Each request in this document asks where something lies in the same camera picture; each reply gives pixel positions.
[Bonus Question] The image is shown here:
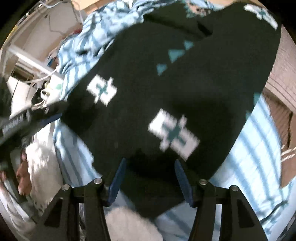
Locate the blue striped duvet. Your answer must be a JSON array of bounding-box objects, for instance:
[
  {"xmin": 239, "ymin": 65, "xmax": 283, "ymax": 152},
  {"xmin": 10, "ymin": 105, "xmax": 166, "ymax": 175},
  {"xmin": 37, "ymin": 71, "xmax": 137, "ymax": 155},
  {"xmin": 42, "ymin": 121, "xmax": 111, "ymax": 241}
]
[{"xmin": 52, "ymin": 0, "xmax": 292, "ymax": 241}]

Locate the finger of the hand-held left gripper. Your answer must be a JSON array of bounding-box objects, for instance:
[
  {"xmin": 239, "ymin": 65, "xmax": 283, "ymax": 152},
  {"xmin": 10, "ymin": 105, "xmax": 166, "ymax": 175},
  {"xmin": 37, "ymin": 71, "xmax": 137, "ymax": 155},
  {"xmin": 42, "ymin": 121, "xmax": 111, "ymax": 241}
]
[
  {"xmin": 44, "ymin": 101, "xmax": 70, "ymax": 116},
  {"xmin": 42, "ymin": 112, "xmax": 64, "ymax": 127}
]

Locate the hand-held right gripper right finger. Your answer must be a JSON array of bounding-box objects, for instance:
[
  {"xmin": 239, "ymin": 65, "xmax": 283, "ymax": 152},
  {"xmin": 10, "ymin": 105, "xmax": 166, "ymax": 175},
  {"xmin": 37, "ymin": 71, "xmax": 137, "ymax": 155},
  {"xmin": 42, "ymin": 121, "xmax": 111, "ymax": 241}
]
[{"xmin": 174, "ymin": 159, "xmax": 270, "ymax": 241}]

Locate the white fluffy blanket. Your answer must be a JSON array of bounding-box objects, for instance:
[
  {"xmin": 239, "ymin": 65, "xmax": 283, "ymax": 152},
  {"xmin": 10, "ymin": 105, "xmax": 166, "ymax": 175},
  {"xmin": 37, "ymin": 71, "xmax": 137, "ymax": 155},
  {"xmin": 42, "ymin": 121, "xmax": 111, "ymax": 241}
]
[{"xmin": 24, "ymin": 126, "xmax": 163, "ymax": 241}]

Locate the person's left hand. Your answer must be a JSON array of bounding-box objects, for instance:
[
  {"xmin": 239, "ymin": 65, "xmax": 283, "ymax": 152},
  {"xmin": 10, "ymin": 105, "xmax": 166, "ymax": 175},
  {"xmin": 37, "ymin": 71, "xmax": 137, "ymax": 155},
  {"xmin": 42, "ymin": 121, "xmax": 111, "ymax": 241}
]
[{"xmin": 15, "ymin": 149, "xmax": 33, "ymax": 196}]

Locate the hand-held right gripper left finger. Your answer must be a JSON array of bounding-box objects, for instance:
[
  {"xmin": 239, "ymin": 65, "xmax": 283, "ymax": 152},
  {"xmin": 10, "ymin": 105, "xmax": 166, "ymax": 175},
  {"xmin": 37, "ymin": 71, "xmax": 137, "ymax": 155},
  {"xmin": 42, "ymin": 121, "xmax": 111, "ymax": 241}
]
[{"xmin": 33, "ymin": 158, "xmax": 127, "ymax": 241}]

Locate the white cable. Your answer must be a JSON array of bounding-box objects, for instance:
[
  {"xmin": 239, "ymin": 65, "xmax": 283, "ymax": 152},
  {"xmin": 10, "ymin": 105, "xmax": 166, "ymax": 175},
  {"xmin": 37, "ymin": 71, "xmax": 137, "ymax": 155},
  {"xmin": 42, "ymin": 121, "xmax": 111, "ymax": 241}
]
[{"xmin": 5, "ymin": 46, "xmax": 60, "ymax": 109}]

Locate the black patterned sweater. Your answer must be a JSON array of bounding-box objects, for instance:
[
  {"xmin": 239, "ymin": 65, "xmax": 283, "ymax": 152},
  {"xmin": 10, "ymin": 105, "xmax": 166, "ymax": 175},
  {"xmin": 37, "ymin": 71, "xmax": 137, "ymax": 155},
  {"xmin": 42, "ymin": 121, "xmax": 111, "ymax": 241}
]
[{"xmin": 61, "ymin": 0, "xmax": 282, "ymax": 219}]

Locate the brown striped sweater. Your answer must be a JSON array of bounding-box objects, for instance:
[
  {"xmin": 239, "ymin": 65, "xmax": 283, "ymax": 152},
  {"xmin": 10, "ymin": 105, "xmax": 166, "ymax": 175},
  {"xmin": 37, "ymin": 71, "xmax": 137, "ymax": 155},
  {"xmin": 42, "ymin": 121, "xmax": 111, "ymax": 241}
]
[{"xmin": 264, "ymin": 23, "xmax": 296, "ymax": 149}]

